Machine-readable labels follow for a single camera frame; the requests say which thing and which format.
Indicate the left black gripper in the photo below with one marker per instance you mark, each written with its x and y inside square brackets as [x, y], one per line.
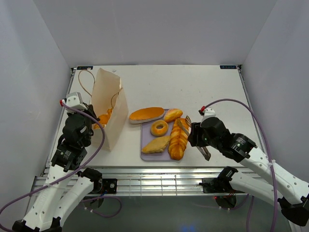
[90, 110]

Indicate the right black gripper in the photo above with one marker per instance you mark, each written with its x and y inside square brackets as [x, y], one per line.
[194, 137]

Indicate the orange glazed twisted bread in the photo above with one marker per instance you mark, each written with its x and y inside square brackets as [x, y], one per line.
[104, 118]

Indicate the cream paper bag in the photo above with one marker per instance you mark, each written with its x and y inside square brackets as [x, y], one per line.
[108, 99]

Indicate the large braided bread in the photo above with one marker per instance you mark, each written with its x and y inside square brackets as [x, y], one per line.
[178, 142]

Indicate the small round bun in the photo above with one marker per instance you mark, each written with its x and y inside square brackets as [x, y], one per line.
[172, 114]

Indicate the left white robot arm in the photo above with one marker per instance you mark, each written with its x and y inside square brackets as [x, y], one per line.
[66, 185]

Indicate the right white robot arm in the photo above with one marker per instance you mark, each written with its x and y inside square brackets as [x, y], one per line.
[238, 147]

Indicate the long oval orange bread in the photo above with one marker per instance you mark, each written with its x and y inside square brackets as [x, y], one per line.
[146, 115]

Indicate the left table label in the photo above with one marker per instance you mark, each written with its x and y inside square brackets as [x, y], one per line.
[84, 68]

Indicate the table label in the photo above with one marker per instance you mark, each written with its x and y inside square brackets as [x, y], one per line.
[228, 67]
[84, 68]

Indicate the right base motor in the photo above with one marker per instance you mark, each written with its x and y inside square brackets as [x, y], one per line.
[212, 186]

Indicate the base motor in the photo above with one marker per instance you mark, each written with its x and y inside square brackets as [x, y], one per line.
[212, 186]
[107, 186]

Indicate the triangular turnover pastry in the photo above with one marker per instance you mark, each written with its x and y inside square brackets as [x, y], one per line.
[157, 145]

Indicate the lilac plastic tray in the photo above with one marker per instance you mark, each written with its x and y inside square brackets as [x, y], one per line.
[145, 138]

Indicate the right table label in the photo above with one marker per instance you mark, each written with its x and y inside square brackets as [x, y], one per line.
[228, 67]

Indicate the left base motor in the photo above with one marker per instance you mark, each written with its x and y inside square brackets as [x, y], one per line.
[107, 186]

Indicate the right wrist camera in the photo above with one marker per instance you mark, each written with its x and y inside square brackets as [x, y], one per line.
[206, 112]

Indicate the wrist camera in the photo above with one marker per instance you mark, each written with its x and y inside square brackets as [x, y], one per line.
[206, 112]
[74, 101]

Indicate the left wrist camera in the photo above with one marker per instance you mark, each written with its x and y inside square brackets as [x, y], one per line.
[74, 101]

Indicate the sesame ring bread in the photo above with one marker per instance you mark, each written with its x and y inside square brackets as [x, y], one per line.
[159, 128]

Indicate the aluminium rail frame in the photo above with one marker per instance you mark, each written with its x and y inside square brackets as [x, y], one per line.
[140, 182]

